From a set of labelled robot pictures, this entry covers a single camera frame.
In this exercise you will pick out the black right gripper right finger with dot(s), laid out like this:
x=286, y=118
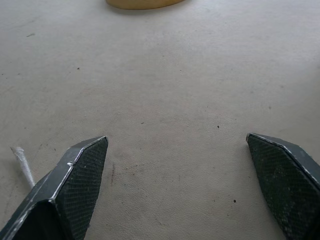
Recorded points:
x=287, y=185

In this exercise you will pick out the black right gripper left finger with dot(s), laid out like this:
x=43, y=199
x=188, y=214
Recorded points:
x=62, y=195

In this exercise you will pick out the yellow round object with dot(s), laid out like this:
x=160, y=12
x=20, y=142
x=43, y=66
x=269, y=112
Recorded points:
x=142, y=3

